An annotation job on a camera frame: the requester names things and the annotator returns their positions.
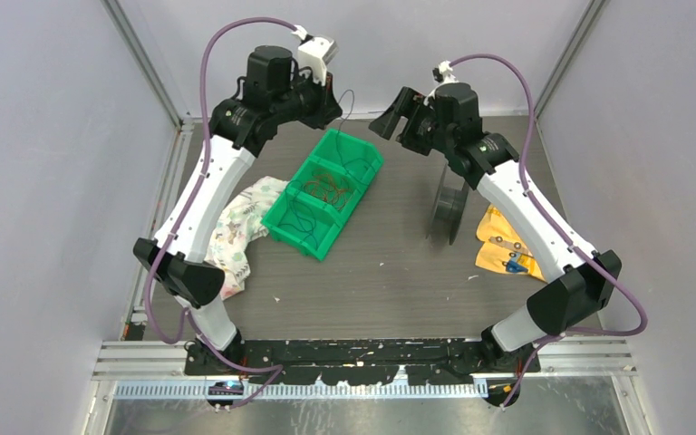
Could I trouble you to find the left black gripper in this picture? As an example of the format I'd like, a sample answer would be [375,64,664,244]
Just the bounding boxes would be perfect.
[272,65,343,131]

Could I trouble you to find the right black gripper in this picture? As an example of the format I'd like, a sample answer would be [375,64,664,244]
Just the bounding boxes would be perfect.
[370,86,455,156]

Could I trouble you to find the purple wire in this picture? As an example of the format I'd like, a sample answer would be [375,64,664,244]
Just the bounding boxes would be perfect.
[325,90,368,175]

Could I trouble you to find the black cable spool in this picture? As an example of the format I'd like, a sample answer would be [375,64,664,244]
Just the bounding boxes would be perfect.
[426,165,470,246]

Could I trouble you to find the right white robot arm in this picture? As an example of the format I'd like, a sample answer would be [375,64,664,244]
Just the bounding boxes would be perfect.
[370,82,622,372]

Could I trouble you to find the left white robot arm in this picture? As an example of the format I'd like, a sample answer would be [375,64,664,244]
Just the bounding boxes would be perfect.
[133,37,342,375]

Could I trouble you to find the green three-compartment bin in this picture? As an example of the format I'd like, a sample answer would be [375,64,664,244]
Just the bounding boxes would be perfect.
[262,129,384,261]

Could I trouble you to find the white patterned cloth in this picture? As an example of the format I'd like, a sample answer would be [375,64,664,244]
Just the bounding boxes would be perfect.
[205,176,288,300]

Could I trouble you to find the yellow printed cloth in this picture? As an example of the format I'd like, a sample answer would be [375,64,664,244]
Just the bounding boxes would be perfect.
[475,205,545,282]

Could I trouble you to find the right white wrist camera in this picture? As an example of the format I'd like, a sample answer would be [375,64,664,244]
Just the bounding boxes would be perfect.
[424,61,459,105]

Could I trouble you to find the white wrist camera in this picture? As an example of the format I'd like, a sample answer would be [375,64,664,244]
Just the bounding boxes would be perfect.
[424,61,459,105]
[292,25,339,87]

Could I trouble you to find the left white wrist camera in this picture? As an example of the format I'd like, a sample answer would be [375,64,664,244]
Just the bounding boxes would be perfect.
[292,25,339,87]

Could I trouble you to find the orange wire bundle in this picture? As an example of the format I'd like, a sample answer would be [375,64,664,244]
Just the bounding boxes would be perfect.
[301,170,355,212]

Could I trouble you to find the dark blue wire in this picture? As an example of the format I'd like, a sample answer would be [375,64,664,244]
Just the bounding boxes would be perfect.
[278,179,320,248]

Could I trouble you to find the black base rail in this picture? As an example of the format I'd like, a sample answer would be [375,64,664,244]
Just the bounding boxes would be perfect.
[184,337,541,389]

